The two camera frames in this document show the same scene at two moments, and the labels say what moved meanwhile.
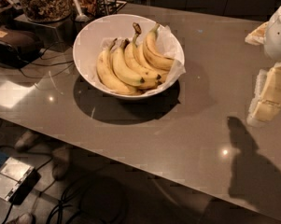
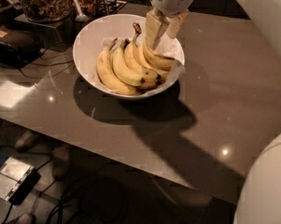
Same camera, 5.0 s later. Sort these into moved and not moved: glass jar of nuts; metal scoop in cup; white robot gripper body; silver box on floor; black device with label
Moved: white robot gripper body
Not moved: silver box on floor; glass jar of nuts; black device with label; metal scoop in cup
